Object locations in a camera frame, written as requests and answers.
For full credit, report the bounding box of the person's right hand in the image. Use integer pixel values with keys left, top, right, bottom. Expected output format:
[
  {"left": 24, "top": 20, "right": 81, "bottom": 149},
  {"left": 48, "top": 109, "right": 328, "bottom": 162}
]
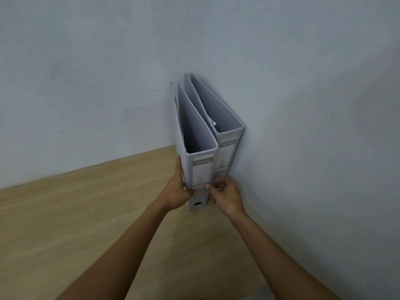
[{"left": 205, "top": 177, "right": 247, "bottom": 220}]

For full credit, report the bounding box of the person's left hand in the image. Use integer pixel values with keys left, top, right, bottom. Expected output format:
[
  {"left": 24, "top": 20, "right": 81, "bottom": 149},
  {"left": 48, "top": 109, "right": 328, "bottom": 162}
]
[{"left": 160, "top": 155, "right": 197, "bottom": 212}]

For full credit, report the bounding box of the white lever arch binder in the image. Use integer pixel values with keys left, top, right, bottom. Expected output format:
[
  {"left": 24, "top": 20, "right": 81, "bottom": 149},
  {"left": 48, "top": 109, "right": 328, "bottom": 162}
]
[
  {"left": 170, "top": 80, "right": 219, "bottom": 212},
  {"left": 184, "top": 72, "right": 244, "bottom": 187}
]

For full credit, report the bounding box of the person's left forearm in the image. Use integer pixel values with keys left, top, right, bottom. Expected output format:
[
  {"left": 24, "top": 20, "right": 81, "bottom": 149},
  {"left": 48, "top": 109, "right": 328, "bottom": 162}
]
[{"left": 53, "top": 198, "right": 179, "bottom": 300}]

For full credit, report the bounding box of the person's right forearm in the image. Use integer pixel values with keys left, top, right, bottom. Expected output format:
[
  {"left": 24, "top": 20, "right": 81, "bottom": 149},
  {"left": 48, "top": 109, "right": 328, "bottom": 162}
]
[{"left": 225, "top": 211, "right": 343, "bottom": 300}]

